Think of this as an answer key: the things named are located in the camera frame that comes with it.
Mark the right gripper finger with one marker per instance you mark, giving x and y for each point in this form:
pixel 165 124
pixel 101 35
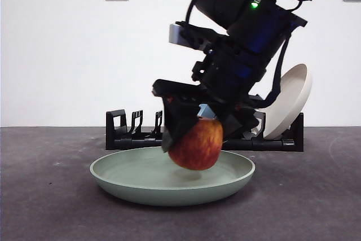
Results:
pixel 179 119
pixel 238 125

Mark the red apple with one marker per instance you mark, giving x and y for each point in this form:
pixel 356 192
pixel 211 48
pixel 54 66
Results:
pixel 197 148

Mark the green plate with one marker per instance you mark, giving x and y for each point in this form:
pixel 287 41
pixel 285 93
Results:
pixel 141 179

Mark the black plate rack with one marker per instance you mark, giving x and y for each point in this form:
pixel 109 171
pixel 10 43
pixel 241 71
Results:
pixel 127 142

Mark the beige plate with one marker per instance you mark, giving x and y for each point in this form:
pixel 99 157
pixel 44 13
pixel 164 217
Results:
pixel 293 105

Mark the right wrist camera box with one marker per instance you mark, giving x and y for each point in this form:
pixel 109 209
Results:
pixel 180 35

